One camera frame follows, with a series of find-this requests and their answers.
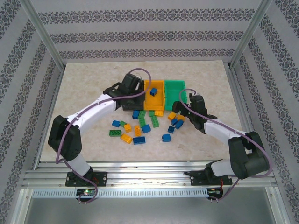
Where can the blue long lego brick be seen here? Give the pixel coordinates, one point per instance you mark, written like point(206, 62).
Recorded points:
point(139, 140)

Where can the aluminium frame post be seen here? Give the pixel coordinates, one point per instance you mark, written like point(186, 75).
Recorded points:
point(249, 32)
point(44, 32)

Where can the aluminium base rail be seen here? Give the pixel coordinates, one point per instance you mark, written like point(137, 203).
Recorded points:
point(149, 175)

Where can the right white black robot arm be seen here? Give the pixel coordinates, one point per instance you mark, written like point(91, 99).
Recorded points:
point(224, 134)

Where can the yellow lego brick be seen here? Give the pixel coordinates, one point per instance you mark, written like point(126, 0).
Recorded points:
point(137, 131)
point(181, 117)
point(128, 128)
point(158, 113)
point(126, 139)
point(171, 116)

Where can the small circuit board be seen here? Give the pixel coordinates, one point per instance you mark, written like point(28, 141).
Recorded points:
point(213, 191)
point(86, 192)

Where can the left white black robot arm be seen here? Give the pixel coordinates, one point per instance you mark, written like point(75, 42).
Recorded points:
point(93, 113)

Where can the grey metal panel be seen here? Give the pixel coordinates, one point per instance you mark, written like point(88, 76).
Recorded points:
point(149, 210)

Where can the aluminium side rail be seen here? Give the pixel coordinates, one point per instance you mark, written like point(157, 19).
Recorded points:
point(238, 93)
point(55, 93)

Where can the green plastic container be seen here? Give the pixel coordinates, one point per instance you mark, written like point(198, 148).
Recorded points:
point(174, 93)

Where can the yellow plastic container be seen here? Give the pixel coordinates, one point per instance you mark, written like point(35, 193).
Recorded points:
point(154, 102)

